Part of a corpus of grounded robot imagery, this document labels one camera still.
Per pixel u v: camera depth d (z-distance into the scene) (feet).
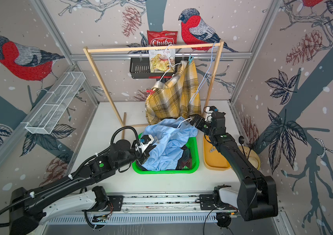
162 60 2.81
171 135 2.32
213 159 2.94
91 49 1.97
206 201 2.37
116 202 2.41
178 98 2.89
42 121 2.30
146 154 2.01
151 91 3.14
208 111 2.45
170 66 2.85
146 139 1.88
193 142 2.87
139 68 3.11
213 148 3.03
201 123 2.39
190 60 2.55
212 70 2.44
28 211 1.30
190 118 2.24
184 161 2.73
